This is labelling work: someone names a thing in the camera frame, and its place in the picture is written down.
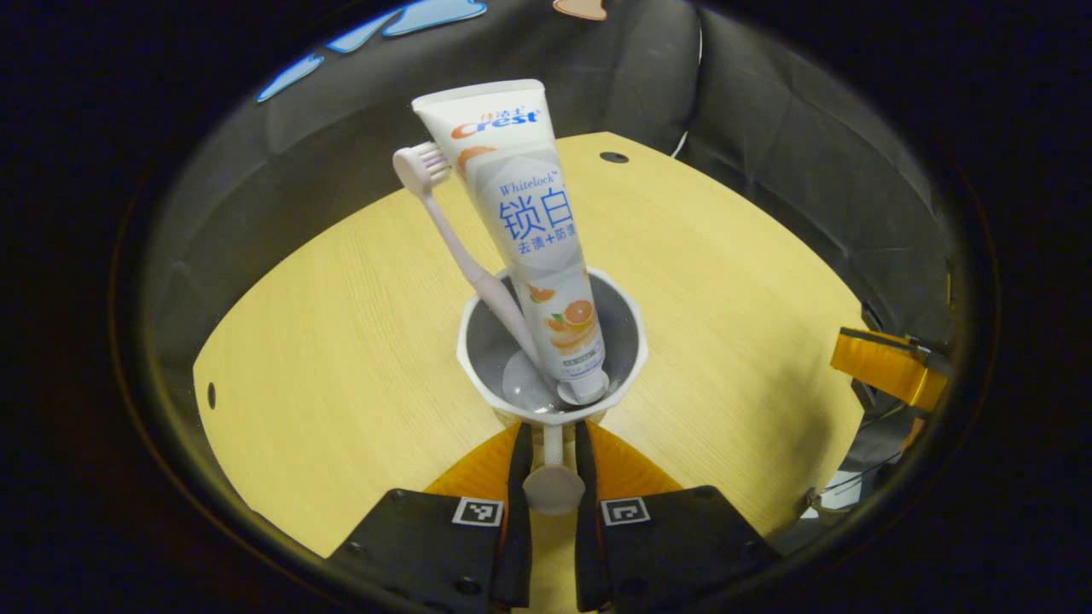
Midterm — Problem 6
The white toothpaste tube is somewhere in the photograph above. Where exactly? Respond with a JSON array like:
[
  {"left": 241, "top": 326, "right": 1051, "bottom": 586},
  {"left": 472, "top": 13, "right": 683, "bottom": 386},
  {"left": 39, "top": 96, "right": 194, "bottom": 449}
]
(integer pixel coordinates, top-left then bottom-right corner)
[{"left": 411, "top": 79, "right": 612, "bottom": 406}]

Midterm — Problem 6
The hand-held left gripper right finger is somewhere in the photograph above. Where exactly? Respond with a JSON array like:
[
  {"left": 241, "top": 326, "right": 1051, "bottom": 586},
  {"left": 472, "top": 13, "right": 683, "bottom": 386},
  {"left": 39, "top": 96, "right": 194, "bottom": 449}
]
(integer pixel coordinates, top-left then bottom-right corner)
[{"left": 573, "top": 419, "right": 783, "bottom": 614}]

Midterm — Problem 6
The light wooden desktop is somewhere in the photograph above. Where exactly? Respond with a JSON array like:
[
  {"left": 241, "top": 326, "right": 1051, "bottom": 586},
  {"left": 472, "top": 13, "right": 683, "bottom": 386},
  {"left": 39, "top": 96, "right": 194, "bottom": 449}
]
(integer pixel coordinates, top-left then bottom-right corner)
[{"left": 193, "top": 131, "right": 867, "bottom": 614}]

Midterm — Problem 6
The pale pink toothbrush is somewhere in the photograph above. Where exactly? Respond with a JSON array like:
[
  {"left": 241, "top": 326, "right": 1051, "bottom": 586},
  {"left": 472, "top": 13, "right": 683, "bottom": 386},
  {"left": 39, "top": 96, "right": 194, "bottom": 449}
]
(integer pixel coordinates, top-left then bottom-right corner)
[{"left": 392, "top": 142, "right": 568, "bottom": 402}]

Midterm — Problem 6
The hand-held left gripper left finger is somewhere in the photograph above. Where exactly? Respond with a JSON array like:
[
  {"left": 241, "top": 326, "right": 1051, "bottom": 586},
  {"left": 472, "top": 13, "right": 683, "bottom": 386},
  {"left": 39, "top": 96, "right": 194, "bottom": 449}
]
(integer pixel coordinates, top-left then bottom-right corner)
[{"left": 327, "top": 420, "right": 536, "bottom": 614}]

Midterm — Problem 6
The black backdrop cloth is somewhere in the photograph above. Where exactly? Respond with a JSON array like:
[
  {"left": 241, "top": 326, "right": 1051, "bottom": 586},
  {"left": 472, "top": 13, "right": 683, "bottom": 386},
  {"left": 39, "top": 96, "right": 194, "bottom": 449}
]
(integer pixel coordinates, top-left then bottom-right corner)
[{"left": 141, "top": 0, "right": 956, "bottom": 385}]

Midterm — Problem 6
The white cup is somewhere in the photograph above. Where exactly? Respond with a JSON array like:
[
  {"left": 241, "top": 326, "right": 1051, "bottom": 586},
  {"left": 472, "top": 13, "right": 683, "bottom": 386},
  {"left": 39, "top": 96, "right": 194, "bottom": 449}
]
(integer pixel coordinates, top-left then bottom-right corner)
[{"left": 456, "top": 266, "right": 649, "bottom": 516}]

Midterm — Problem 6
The thin white cable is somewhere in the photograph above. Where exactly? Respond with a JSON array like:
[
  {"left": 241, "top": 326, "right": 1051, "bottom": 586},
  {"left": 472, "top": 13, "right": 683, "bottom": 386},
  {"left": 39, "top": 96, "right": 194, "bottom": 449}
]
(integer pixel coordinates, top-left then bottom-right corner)
[{"left": 672, "top": 13, "right": 705, "bottom": 160}]

